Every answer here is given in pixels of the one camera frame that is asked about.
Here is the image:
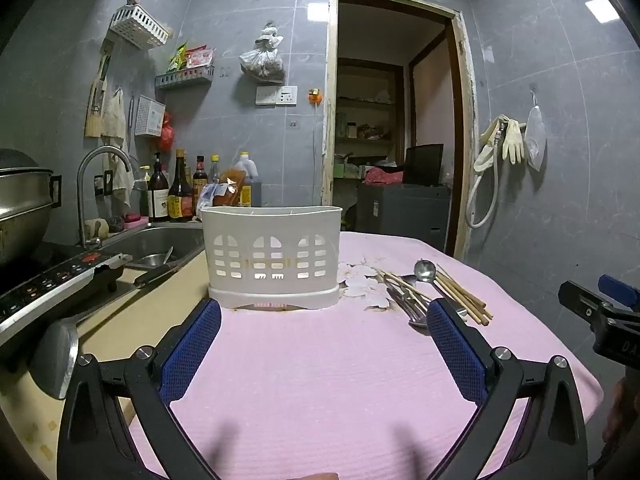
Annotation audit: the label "wooden door frame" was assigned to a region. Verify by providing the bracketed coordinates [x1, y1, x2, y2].
[321, 0, 477, 262]

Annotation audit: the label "cream rubber gloves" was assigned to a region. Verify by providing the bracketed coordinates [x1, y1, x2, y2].
[501, 118, 528, 164]

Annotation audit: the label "person's right hand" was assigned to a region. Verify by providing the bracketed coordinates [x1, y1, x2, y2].
[601, 374, 632, 456]

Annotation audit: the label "metal faucet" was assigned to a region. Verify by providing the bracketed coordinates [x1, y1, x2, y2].
[76, 145, 134, 251]

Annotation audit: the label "pile of wooden chopsticks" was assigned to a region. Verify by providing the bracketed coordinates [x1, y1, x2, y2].
[376, 263, 494, 327]

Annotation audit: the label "black monitor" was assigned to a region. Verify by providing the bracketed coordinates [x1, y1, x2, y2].
[403, 143, 445, 187]

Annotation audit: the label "orange brown packet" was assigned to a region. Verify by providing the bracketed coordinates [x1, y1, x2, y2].
[217, 168, 249, 207]

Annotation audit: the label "large oil jug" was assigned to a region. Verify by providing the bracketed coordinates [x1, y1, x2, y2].
[234, 151, 263, 208]

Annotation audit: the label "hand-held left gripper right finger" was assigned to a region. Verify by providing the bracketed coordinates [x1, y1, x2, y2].
[426, 298, 587, 480]

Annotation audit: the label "yellow green snack packet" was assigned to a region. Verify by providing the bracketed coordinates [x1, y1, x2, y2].
[168, 41, 188, 72]

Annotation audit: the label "black stove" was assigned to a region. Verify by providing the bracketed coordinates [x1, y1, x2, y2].
[0, 249, 134, 343]

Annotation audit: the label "hanging clear plastic bag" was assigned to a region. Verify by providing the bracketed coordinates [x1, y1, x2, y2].
[238, 21, 286, 84]

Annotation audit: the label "grey cabinet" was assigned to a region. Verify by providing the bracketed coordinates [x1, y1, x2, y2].
[356, 183, 452, 255]

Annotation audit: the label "small green soap bottle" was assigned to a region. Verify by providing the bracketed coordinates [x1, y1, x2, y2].
[138, 164, 151, 219]

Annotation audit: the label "white wall basket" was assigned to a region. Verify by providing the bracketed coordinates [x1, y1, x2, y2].
[109, 4, 171, 51]

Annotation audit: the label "white wall box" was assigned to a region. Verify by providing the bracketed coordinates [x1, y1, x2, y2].
[134, 94, 166, 138]

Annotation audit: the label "metal spatula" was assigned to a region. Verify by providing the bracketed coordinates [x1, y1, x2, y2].
[28, 264, 173, 402]

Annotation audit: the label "metal bowl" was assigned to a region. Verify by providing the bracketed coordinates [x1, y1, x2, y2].
[136, 246, 175, 269]

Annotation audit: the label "dark sauce bottle red label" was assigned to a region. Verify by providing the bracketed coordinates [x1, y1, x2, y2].
[192, 155, 210, 202]

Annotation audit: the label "grey wall shelf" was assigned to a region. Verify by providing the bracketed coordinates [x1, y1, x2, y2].
[154, 66, 216, 91]

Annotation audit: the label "white plastic utensil holder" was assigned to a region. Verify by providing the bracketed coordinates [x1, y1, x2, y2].
[201, 204, 344, 311]

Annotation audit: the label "hanging translucent bag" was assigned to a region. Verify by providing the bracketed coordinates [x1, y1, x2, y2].
[523, 88, 547, 172]

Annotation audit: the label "pink floral tablecloth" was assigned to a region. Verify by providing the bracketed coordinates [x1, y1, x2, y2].
[127, 231, 605, 480]

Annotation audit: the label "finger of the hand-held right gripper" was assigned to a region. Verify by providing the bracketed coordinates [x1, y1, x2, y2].
[558, 280, 640, 331]
[598, 274, 640, 311]

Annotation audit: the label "wooden storage shelf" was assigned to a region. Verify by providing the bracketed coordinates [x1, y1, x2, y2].
[334, 58, 407, 188]

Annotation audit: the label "brown pump bottle white label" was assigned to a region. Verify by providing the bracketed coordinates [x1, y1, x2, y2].
[147, 152, 170, 222]

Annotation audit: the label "metal cooking pot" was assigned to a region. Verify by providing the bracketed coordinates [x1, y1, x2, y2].
[0, 148, 64, 267]

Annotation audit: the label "red plastic bag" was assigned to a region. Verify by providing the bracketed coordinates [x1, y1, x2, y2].
[159, 111, 177, 154]

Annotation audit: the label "round metal soup spoon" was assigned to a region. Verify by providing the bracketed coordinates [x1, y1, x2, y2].
[399, 258, 439, 284]

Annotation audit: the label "red cloth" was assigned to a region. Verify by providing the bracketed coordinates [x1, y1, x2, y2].
[363, 166, 405, 187]

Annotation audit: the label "dark sauce bottle yellow label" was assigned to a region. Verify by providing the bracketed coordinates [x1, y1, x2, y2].
[168, 148, 195, 222]

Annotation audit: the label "hanging beige cloth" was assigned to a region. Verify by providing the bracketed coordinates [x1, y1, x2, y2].
[101, 87, 135, 208]

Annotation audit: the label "beige loofah scrubber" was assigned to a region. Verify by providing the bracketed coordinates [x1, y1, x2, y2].
[84, 217, 110, 242]

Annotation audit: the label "red snack packet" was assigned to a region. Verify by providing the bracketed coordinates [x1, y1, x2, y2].
[185, 46, 217, 69]

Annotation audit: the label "steel sink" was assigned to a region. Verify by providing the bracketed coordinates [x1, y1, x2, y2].
[100, 221, 207, 282]

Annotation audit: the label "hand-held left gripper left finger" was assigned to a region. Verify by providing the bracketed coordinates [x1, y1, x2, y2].
[56, 298, 223, 480]

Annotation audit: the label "blue white packet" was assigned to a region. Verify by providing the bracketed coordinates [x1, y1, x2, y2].
[196, 182, 227, 212]

